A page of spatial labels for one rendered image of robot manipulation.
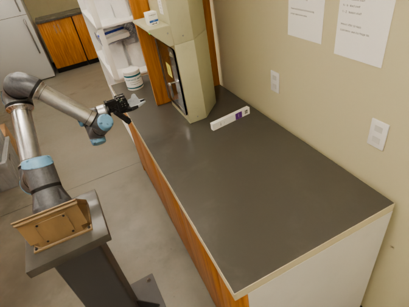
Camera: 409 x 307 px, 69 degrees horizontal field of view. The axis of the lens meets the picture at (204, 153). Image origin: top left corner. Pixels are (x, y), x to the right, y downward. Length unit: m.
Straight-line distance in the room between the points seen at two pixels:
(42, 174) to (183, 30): 0.94
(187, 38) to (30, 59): 5.15
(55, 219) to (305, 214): 0.95
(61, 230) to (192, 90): 0.98
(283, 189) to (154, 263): 1.30
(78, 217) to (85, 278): 0.36
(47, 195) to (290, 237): 0.94
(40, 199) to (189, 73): 0.96
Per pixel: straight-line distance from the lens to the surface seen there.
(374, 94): 1.24
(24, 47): 6.53
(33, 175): 1.36
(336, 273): 1.41
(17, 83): 1.53
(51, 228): 1.32
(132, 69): 2.42
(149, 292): 2.20
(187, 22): 1.63
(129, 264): 2.39
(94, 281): 1.59
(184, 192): 1.35
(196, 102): 1.77
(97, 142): 1.62
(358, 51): 1.24
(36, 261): 1.38
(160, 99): 2.10
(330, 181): 1.37
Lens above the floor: 1.86
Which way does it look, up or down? 37 degrees down
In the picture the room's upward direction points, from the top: 10 degrees counter-clockwise
